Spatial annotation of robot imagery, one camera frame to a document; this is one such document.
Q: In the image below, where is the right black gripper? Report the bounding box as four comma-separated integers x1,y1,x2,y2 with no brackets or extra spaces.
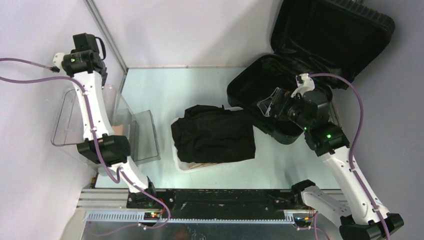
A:
257,87,311,131

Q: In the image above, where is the black ribbed hard-shell suitcase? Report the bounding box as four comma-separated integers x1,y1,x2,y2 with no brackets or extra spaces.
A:
226,0,396,145

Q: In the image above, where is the beige cloth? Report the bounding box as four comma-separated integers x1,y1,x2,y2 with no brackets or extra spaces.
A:
188,162,222,170

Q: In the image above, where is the clear acrylic bin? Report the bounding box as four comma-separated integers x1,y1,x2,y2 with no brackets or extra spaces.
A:
51,84,161,169

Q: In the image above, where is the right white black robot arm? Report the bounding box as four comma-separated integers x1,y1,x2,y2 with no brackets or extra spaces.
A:
257,88,404,240

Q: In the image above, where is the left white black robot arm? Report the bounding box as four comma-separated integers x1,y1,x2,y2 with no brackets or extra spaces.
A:
57,33,158,208

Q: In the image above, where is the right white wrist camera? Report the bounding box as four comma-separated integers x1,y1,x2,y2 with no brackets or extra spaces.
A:
291,73,315,98

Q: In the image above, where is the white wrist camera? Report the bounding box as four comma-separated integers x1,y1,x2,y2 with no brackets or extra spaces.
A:
50,52,66,73
291,73,315,98

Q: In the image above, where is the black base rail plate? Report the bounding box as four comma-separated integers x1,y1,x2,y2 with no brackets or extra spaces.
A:
126,188,310,221

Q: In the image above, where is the aluminium frame rail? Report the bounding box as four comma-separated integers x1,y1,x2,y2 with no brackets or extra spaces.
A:
77,188,315,226

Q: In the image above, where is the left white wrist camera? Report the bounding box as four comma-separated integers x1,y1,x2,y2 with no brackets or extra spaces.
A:
50,52,66,73

